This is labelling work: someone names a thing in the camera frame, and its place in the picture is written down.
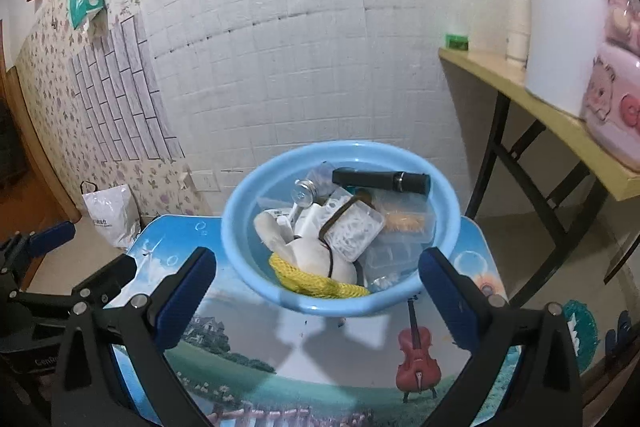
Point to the small green box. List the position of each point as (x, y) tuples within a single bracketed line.
[(457, 42)]

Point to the clear box with orange contents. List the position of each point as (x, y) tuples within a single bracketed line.
[(405, 217)]

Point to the white plastic hook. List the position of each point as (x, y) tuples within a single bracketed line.
[(284, 221)]

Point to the clear glass bottle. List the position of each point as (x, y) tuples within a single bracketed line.
[(302, 193)]

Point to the stack of paper cups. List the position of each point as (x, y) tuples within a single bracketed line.
[(517, 32)]

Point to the scenery printed desktop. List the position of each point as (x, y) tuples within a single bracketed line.
[(325, 387)]

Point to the blue slippers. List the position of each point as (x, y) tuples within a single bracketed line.
[(617, 337)]

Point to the white plastic bag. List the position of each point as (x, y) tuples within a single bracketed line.
[(110, 214)]

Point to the clear plastic box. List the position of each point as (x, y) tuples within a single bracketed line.
[(390, 259)]

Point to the yellow folding table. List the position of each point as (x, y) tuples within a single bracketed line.
[(550, 107)]

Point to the white and yellow plush toy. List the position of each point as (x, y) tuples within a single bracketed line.
[(310, 257)]

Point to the white wall socket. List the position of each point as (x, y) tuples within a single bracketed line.
[(205, 181)]

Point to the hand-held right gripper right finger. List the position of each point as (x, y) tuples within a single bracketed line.
[(447, 302)]

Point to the pink cartoon container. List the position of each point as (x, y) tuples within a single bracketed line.
[(615, 102)]

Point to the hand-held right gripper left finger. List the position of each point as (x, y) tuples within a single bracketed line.
[(182, 302)]

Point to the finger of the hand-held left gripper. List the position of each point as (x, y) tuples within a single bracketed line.
[(50, 238), (107, 277)]

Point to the light blue plastic basin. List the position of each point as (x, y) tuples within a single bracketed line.
[(272, 187)]

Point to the white tall appliance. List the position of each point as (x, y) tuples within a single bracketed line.
[(560, 32)]

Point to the clear cotton swab box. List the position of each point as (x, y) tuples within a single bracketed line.
[(352, 227)]

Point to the teal woven basket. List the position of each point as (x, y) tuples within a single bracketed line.
[(580, 327)]

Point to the black bottle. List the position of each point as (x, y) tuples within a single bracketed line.
[(375, 179)]

